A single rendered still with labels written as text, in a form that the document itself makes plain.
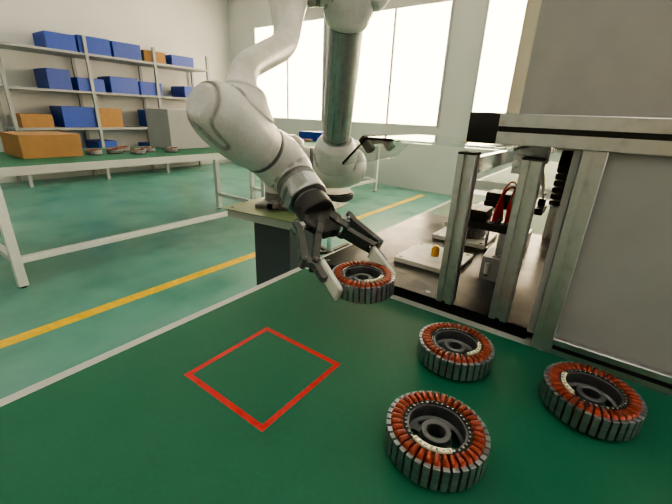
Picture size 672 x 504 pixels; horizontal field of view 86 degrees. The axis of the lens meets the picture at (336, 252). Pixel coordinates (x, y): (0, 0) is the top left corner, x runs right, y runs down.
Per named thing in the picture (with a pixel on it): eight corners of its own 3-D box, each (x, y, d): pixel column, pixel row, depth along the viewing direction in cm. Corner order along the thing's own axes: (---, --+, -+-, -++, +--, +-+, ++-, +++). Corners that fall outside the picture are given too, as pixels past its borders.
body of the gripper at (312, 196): (321, 212, 78) (342, 243, 74) (286, 217, 74) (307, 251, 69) (331, 185, 73) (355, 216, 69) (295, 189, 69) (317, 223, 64)
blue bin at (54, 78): (37, 88, 514) (32, 68, 504) (60, 90, 535) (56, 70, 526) (49, 88, 492) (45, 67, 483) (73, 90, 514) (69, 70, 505)
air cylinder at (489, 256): (477, 277, 82) (482, 255, 80) (486, 267, 88) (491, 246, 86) (501, 284, 79) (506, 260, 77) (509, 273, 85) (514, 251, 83)
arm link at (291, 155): (292, 208, 82) (254, 185, 71) (265, 166, 89) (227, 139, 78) (327, 176, 79) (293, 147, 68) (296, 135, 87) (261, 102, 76)
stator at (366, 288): (318, 285, 65) (318, 267, 64) (365, 272, 72) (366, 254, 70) (356, 313, 57) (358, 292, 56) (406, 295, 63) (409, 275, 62)
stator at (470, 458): (398, 399, 48) (401, 376, 47) (488, 430, 44) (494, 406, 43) (370, 467, 39) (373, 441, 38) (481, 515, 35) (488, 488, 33)
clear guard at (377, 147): (341, 164, 76) (342, 134, 74) (394, 157, 94) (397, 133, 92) (506, 186, 58) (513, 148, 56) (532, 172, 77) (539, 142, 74)
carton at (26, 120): (13, 126, 503) (9, 112, 497) (44, 126, 530) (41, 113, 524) (23, 127, 481) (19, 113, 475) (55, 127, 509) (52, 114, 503)
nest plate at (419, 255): (393, 260, 90) (394, 256, 89) (418, 245, 101) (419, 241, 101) (453, 277, 81) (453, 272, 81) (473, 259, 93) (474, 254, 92)
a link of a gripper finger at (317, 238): (325, 216, 69) (318, 214, 69) (320, 259, 61) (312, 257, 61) (320, 230, 72) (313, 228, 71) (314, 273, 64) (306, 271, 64)
